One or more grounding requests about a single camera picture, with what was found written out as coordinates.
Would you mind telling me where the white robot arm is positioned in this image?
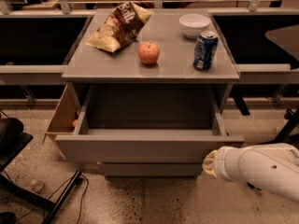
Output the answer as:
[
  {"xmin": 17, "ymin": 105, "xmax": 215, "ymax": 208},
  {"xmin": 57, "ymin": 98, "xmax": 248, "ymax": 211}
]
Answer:
[{"xmin": 202, "ymin": 143, "xmax": 299, "ymax": 203}]

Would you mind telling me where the grey bottom drawer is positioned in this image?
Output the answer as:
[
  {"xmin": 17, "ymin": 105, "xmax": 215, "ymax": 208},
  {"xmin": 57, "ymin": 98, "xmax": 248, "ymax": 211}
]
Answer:
[{"xmin": 98, "ymin": 163, "xmax": 202, "ymax": 177}]

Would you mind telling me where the white bowl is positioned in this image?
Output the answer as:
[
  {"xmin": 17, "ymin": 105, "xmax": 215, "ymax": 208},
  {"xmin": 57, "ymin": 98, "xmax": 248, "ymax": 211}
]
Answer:
[{"xmin": 179, "ymin": 14, "xmax": 210, "ymax": 38}]

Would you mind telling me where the grey drawer cabinet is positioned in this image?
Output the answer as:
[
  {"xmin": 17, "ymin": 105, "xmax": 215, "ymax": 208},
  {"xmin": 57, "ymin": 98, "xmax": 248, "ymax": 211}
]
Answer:
[{"xmin": 61, "ymin": 7, "xmax": 241, "ymax": 114}]

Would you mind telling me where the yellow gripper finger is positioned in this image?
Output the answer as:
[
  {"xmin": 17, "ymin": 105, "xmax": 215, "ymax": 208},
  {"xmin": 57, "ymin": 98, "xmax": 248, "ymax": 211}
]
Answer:
[{"xmin": 202, "ymin": 150, "xmax": 217, "ymax": 176}]

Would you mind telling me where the black chair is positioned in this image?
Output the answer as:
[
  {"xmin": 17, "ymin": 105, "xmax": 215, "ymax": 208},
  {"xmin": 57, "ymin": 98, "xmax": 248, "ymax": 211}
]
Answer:
[{"xmin": 0, "ymin": 118, "xmax": 33, "ymax": 172}]

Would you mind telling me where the small orange fruit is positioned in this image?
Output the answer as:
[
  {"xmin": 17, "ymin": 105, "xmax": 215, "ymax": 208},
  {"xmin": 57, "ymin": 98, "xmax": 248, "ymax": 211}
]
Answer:
[{"xmin": 72, "ymin": 119, "xmax": 78, "ymax": 128}]

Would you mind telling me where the black floor bar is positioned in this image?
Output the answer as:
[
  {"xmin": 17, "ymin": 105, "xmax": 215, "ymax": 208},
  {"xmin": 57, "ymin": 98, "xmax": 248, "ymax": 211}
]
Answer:
[{"xmin": 0, "ymin": 170, "xmax": 83, "ymax": 224}]

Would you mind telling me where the clear plastic bottle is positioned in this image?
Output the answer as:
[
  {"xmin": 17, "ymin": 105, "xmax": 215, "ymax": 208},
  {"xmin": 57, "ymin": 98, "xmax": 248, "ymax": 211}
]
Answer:
[{"xmin": 31, "ymin": 180, "xmax": 45, "ymax": 194}]

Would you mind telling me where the red apple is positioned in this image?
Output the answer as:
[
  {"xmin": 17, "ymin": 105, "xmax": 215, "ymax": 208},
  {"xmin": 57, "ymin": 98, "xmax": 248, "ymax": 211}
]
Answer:
[{"xmin": 138, "ymin": 42, "xmax": 160, "ymax": 64}]

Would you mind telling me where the black floor cable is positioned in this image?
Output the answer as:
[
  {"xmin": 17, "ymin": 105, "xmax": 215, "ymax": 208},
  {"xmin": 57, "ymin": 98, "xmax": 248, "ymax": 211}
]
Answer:
[{"xmin": 12, "ymin": 175, "xmax": 90, "ymax": 224}]

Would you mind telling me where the brown yellow chip bag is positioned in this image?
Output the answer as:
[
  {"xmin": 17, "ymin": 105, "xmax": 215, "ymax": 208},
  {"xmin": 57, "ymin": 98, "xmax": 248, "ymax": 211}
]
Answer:
[{"xmin": 86, "ymin": 3, "xmax": 152, "ymax": 53}]

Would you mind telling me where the wooden box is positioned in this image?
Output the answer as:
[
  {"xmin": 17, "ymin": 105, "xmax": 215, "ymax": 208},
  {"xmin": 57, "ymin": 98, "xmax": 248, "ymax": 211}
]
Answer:
[{"xmin": 45, "ymin": 87, "xmax": 78, "ymax": 159}]

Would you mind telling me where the grey top drawer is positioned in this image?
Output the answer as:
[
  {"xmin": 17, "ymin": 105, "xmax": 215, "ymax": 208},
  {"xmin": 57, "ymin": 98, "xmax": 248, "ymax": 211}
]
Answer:
[{"xmin": 57, "ymin": 84, "xmax": 244, "ymax": 163}]

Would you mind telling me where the grey drawer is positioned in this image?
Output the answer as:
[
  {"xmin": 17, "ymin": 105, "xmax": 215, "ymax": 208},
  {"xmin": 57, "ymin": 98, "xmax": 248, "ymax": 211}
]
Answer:
[
  {"xmin": 98, "ymin": 163, "xmax": 202, "ymax": 177},
  {"xmin": 57, "ymin": 84, "xmax": 244, "ymax": 163}
]

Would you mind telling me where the blue soda can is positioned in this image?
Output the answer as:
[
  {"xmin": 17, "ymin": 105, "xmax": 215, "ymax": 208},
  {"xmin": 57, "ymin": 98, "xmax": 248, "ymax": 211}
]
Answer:
[{"xmin": 193, "ymin": 30, "xmax": 219, "ymax": 70}]

